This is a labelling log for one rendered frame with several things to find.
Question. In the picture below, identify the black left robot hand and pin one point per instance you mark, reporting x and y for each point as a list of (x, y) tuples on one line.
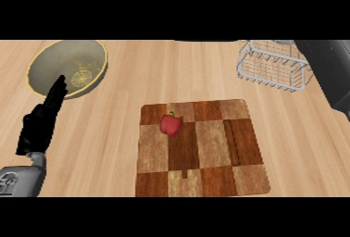
[(43, 118)]

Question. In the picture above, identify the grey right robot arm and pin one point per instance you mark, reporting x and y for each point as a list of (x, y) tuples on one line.
[(329, 71)]

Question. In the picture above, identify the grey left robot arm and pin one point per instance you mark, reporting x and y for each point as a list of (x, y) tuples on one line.
[(22, 179)]

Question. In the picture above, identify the checkered wooden cutting board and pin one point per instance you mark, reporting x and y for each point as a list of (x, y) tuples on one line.
[(200, 148)]

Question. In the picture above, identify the grey bowl with yellow rim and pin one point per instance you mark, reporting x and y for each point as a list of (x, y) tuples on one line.
[(68, 68)]

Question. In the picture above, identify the red bell pepper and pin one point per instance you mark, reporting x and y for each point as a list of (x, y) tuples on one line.
[(171, 124)]

